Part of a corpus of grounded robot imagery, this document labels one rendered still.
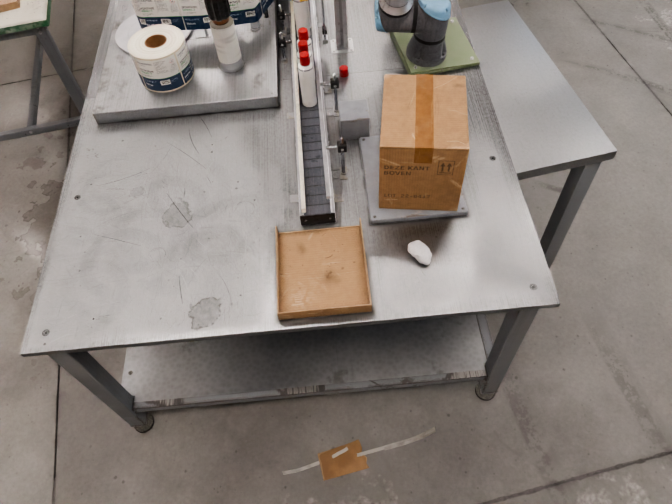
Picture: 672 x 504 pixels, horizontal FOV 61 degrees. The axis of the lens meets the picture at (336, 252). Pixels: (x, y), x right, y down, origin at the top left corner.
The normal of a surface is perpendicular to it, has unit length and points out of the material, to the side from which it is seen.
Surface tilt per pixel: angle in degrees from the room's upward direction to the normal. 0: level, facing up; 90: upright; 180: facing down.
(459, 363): 0
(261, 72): 0
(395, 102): 0
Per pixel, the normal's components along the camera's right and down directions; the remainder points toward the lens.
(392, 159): -0.09, 0.83
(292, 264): -0.05, -0.56
